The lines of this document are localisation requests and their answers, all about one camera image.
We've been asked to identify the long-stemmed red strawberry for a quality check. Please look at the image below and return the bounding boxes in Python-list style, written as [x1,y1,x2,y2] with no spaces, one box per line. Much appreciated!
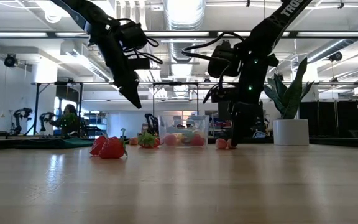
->
[99,128,129,159]

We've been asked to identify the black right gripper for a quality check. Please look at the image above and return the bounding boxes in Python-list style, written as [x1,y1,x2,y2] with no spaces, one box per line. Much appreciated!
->
[230,63,265,147]

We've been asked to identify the person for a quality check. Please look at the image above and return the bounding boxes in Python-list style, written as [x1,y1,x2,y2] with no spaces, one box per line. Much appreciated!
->
[59,104,81,137]

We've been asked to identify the black partition panel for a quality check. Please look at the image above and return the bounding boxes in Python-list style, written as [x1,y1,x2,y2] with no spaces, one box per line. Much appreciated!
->
[299,95,358,138]

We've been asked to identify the black ceiling lamp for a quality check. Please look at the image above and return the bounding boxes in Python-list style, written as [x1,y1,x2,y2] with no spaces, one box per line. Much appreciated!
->
[328,51,344,62]
[4,53,19,68]

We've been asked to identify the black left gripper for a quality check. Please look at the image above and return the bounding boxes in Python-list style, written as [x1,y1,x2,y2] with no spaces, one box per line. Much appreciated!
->
[99,30,142,109]

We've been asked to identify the black desk monitor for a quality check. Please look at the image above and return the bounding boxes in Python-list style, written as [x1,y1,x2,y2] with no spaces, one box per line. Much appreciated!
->
[218,100,233,123]

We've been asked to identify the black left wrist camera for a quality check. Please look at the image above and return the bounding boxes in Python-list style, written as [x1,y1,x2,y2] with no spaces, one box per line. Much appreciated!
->
[127,57,152,72]

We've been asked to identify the white rectangular air duct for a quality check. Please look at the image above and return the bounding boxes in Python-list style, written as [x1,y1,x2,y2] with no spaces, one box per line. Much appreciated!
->
[59,40,113,83]

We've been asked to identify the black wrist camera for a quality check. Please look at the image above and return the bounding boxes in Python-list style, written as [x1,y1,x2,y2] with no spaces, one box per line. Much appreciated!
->
[127,57,152,72]
[210,86,239,103]

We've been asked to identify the white plant pot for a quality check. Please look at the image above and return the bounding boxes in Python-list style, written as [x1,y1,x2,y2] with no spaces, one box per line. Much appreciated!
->
[273,119,310,146]

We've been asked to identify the black screen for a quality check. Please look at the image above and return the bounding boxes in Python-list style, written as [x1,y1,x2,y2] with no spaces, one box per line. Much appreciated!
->
[56,85,80,103]

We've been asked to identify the green snake plant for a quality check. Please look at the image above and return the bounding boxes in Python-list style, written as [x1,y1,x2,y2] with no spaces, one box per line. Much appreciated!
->
[263,57,315,121]

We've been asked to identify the black right camera cable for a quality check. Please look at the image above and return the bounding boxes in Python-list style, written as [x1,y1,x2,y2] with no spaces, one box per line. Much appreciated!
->
[181,30,249,63]

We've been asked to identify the clear plastic container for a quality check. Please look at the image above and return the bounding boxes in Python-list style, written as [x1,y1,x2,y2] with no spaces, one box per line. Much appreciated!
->
[158,114,210,147]

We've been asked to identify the green cloth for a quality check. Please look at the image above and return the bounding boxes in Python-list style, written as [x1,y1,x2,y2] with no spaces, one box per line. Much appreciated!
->
[17,138,95,149]

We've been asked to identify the black left camera cable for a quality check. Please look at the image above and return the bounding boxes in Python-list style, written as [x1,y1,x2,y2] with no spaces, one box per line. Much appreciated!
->
[116,17,165,66]

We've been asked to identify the black aluminium station frame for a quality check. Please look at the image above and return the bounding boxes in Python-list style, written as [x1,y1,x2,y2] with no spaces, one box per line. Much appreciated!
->
[0,30,358,149]

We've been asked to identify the black background station frame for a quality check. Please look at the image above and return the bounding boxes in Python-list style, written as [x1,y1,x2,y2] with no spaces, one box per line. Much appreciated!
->
[152,82,200,116]
[31,81,84,137]

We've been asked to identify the shelf with blue bins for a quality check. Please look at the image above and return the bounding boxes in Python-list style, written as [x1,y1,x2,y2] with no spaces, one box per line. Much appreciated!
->
[84,111,109,138]

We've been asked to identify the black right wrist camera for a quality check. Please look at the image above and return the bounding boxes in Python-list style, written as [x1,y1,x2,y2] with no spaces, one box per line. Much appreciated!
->
[210,86,239,103]

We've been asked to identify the black camera cable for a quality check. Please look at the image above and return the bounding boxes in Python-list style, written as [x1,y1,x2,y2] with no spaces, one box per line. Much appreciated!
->
[116,17,165,66]
[181,30,249,63]

